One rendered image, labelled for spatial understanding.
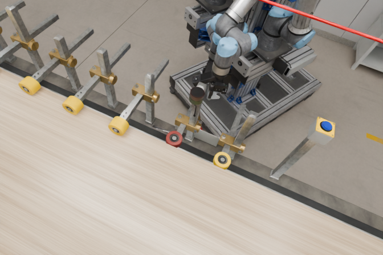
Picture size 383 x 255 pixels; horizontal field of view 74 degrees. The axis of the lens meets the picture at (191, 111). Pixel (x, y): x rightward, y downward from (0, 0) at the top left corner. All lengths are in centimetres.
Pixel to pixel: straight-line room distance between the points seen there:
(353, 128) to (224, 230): 217
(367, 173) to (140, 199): 218
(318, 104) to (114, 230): 243
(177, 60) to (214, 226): 207
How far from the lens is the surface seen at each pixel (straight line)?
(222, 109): 226
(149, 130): 153
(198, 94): 105
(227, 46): 100
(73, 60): 152
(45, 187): 122
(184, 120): 133
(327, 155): 269
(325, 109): 301
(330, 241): 131
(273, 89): 258
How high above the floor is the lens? 199
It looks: 54 degrees down
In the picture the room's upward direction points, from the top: 12 degrees clockwise
